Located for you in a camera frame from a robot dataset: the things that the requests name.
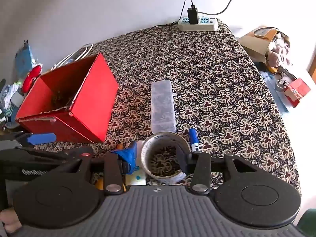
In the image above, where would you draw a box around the clear tape roll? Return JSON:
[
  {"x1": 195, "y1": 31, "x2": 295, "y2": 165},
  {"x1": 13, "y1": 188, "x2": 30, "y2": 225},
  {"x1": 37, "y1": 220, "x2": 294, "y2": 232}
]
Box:
[{"x1": 141, "y1": 132, "x2": 192, "y2": 179}]

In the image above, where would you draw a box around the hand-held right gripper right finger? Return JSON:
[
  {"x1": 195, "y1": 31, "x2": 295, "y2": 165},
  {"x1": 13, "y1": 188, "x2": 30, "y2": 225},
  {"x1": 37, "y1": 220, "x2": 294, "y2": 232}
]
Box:
[{"x1": 176, "y1": 145, "x2": 260, "y2": 195}]

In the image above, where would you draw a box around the clear plastic case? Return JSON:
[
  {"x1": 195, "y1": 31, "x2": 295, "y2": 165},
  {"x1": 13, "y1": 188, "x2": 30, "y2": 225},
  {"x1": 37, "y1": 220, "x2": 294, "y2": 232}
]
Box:
[{"x1": 151, "y1": 80, "x2": 177, "y2": 134}]

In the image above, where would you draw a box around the person's left hand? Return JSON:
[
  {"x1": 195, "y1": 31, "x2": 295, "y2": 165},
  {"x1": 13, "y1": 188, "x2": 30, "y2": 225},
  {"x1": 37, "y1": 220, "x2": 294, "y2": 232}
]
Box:
[{"x1": 0, "y1": 209, "x2": 23, "y2": 234}]

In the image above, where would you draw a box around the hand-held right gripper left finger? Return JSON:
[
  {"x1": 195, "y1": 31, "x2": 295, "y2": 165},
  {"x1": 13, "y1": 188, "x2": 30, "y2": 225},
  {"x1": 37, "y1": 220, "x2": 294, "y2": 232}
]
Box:
[{"x1": 73, "y1": 141, "x2": 138, "y2": 195}]

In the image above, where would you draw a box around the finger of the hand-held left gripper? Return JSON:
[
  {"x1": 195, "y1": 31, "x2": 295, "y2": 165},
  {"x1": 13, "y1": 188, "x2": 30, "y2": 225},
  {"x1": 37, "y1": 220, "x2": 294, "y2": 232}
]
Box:
[{"x1": 0, "y1": 133, "x2": 57, "y2": 147}]

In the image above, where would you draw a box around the blue marker pen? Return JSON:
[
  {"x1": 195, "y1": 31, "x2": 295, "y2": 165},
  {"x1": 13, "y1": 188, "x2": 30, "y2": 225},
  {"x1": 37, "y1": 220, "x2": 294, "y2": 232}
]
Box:
[{"x1": 189, "y1": 128, "x2": 200, "y2": 153}]

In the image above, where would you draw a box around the light blue plastic sheet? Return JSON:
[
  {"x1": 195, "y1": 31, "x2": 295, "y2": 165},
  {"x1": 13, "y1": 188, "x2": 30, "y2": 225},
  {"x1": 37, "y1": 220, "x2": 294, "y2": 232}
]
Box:
[{"x1": 259, "y1": 70, "x2": 289, "y2": 113}]

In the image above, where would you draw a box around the red cardboard box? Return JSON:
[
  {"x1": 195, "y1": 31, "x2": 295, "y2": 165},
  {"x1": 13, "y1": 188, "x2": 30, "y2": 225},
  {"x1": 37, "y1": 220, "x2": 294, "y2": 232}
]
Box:
[{"x1": 15, "y1": 53, "x2": 119, "y2": 144}]

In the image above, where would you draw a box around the floral patterned tablecloth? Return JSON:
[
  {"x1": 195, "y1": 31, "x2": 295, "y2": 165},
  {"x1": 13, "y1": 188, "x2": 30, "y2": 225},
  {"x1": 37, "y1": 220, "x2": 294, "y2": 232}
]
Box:
[{"x1": 32, "y1": 21, "x2": 302, "y2": 195}]

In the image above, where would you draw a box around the pile of clothes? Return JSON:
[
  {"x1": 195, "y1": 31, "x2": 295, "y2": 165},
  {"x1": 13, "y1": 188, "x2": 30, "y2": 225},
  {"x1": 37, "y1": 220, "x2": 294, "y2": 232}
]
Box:
[{"x1": 0, "y1": 79, "x2": 25, "y2": 129}]

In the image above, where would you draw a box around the black charger adapter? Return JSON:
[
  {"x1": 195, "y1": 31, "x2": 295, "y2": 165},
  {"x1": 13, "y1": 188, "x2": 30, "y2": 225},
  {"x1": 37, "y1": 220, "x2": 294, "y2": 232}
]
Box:
[{"x1": 187, "y1": 5, "x2": 199, "y2": 25}]

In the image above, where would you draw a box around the white power strip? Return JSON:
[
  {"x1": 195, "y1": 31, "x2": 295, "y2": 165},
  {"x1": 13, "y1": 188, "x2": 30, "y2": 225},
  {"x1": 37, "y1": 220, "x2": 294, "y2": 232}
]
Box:
[{"x1": 178, "y1": 17, "x2": 219, "y2": 32}]

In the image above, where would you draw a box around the blue paper bag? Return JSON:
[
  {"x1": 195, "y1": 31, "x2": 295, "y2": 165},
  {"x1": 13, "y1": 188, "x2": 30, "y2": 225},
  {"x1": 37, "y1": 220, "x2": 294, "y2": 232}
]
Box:
[{"x1": 15, "y1": 40, "x2": 36, "y2": 77}]

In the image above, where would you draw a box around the white coiled cable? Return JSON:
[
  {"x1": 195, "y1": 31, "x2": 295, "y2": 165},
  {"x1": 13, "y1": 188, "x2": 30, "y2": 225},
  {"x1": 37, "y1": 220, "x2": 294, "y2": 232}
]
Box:
[{"x1": 49, "y1": 44, "x2": 93, "y2": 71}]

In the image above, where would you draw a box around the brown cardboard box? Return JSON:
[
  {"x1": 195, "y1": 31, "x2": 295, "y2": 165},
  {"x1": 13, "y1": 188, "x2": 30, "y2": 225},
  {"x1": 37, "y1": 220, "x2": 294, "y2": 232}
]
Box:
[{"x1": 237, "y1": 27, "x2": 279, "y2": 63}]

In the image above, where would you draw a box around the black charger cable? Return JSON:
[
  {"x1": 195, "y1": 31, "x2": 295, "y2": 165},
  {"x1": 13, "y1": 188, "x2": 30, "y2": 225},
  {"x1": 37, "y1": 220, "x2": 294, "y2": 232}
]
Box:
[{"x1": 133, "y1": 0, "x2": 195, "y2": 41}]

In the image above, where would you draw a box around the small red box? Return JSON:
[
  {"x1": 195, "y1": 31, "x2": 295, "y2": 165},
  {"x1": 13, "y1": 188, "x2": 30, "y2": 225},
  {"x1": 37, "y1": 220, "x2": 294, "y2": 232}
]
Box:
[{"x1": 284, "y1": 78, "x2": 311, "y2": 108}]

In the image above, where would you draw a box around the red oval case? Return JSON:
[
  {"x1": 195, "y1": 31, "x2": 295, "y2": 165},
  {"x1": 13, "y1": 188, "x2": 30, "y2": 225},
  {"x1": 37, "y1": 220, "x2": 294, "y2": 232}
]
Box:
[{"x1": 22, "y1": 64, "x2": 43, "y2": 92}]

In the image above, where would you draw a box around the white card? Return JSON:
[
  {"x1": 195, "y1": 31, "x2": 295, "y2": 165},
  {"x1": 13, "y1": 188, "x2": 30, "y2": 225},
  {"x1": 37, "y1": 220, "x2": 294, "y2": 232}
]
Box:
[{"x1": 125, "y1": 168, "x2": 147, "y2": 186}]

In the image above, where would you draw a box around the grey plush toy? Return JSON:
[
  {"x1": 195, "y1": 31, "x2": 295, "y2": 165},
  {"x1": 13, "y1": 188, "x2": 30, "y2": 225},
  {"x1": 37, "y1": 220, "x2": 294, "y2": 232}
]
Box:
[{"x1": 267, "y1": 39, "x2": 293, "y2": 67}]

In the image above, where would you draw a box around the grey rectangular case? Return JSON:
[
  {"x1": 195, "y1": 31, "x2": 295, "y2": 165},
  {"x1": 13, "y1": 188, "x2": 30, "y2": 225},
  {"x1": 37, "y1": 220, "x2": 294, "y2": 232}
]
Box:
[{"x1": 10, "y1": 91, "x2": 24, "y2": 106}]

